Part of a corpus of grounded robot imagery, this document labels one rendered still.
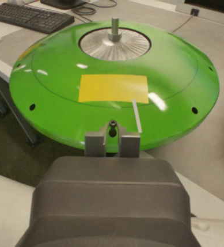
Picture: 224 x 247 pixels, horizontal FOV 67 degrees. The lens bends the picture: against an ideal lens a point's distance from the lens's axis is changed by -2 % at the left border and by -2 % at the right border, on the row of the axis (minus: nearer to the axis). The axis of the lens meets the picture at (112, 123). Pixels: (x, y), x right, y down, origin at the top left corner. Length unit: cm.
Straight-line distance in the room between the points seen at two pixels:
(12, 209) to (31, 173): 122
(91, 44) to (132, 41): 6
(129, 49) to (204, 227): 22
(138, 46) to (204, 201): 26
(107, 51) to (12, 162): 138
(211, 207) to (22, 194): 28
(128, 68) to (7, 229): 21
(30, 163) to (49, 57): 127
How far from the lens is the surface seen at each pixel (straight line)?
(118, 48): 25
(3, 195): 24
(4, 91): 119
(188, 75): 24
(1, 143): 170
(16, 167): 150
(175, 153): 36
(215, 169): 37
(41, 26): 81
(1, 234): 22
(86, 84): 20
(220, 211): 35
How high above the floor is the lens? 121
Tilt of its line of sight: 51 degrees down
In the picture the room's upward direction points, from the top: 1 degrees clockwise
